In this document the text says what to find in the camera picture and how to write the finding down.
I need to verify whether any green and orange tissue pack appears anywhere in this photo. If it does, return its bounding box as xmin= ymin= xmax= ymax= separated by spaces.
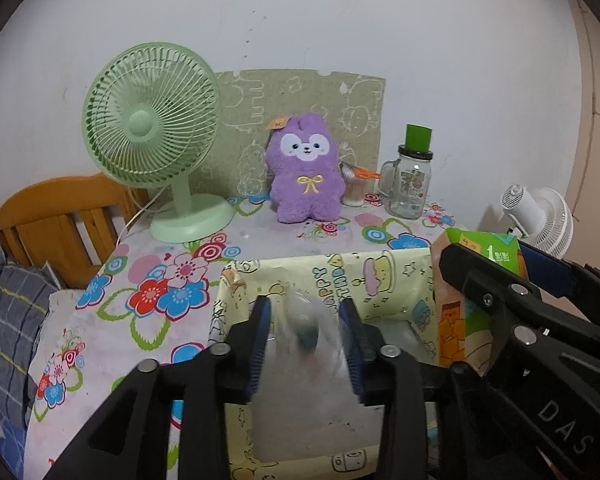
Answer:
xmin=437 ymin=227 xmax=528 ymax=378

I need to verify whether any yellow cartoon printed storage box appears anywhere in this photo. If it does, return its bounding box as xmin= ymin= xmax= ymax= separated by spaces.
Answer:
xmin=207 ymin=250 xmax=448 ymax=480

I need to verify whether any cup with orange item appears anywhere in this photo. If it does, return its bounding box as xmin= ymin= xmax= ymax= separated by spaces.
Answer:
xmin=341 ymin=162 xmax=368 ymax=207

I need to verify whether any grey plaid pillow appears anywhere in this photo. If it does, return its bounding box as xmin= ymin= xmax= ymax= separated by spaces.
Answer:
xmin=0 ymin=245 xmax=63 ymax=431

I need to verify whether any glass jar mug green lid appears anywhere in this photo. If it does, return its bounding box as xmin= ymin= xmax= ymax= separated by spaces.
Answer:
xmin=378 ymin=123 xmax=435 ymax=219

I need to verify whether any white clip fan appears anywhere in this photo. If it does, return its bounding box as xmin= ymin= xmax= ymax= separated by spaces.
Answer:
xmin=500 ymin=184 xmax=575 ymax=261

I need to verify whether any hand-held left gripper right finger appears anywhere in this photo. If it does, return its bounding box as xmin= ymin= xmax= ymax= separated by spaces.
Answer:
xmin=339 ymin=299 xmax=533 ymax=480

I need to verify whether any white fan cable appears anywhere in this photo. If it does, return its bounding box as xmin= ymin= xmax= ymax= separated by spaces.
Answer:
xmin=114 ymin=185 xmax=173 ymax=253

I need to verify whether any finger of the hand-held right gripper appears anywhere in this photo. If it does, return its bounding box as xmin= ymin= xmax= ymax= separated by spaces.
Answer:
xmin=439 ymin=242 xmax=600 ymax=480
xmin=517 ymin=242 xmax=600 ymax=341

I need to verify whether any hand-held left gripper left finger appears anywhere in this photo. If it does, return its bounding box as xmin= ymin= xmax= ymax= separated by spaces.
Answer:
xmin=44 ymin=295 xmax=273 ymax=480

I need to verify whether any green desk fan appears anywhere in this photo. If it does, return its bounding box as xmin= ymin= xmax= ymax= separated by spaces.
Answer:
xmin=82 ymin=42 xmax=237 ymax=244

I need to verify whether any purple plush toy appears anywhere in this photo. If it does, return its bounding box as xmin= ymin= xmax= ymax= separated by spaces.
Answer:
xmin=265 ymin=113 xmax=345 ymax=224

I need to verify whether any clear plastic bag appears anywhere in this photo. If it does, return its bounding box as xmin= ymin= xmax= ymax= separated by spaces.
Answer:
xmin=262 ymin=285 xmax=349 ymax=398

